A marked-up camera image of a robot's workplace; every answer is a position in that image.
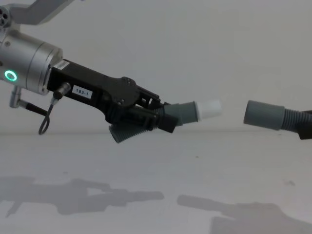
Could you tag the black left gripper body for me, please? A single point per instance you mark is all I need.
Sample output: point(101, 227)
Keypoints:
point(107, 89)

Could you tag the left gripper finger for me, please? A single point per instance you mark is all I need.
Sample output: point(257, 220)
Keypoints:
point(149, 95)
point(168, 124)

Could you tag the white table cloth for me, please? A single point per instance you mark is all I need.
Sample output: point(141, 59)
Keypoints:
point(156, 170)

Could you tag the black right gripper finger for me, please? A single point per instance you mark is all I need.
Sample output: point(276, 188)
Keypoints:
point(306, 126)

